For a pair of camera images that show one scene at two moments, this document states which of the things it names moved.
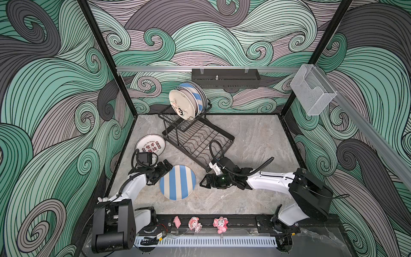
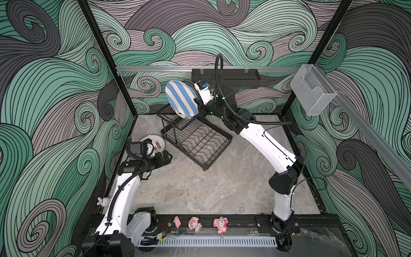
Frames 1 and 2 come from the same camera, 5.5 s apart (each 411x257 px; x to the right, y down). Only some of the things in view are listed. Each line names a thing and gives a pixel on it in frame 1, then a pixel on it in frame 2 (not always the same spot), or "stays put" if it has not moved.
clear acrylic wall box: [313, 90] stays put
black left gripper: [162, 170] to [159, 162]
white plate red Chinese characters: [151, 143] stays put
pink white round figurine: [194, 225] stays put
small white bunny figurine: [100, 199] stays put
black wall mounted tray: [230, 79] stays put
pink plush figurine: [221, 224] stays put
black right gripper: [212, 176] to [206, 110]
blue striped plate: [178, 183] to [181, 97]
